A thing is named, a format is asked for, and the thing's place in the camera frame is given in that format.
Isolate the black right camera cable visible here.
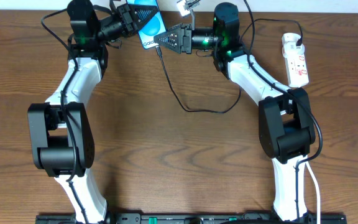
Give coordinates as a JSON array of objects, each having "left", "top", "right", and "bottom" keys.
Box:
[{"left": 191, "top": 0, "right": 323, "bottom": 224}]

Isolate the white power strip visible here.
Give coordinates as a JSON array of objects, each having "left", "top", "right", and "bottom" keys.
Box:
[{"left": 282, "top": 33, "right": 309, "bottom": 88}]

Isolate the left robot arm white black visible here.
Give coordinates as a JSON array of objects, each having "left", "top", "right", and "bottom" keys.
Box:
[{"left": 27, "top": 0, "right": 159, "bottom": 223}]

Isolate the white power strip cord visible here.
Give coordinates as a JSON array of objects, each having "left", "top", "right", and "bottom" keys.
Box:
[{"left": 305, "top": 161, "right": 321, "bottom": 224}]

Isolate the black USB charging cable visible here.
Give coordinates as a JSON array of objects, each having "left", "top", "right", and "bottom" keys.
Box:
[{"left": 155, "top": 18, "right": 303, "bottom": 114}]

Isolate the black left camera cable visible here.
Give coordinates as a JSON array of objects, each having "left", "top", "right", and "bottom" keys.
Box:
[{"left": 40, "top": 0, "right": 124, "bottom": 224}]

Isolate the blue Galaxy smartphone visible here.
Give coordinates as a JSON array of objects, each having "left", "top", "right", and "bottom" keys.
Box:
[{"left": 127, "top": 0, "right": 166, "bottom": 49}]

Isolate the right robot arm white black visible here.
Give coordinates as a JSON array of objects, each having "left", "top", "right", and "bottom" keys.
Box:
[{"left": 154, "top": 2, "right": 323, "bottom": 223}]

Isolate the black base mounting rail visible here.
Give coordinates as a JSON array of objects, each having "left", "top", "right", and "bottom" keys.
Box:
[{"left": 35, "top": 212, "right": 347, "bottom": 224}]

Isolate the black camera cable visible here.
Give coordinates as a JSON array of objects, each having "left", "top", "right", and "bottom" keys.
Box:
[
  {"left": 191, "top": 0, "right": 323, "bottom": 224},
  {"left": 40, "top": 0, "right": 124, "bottom": 224}
]

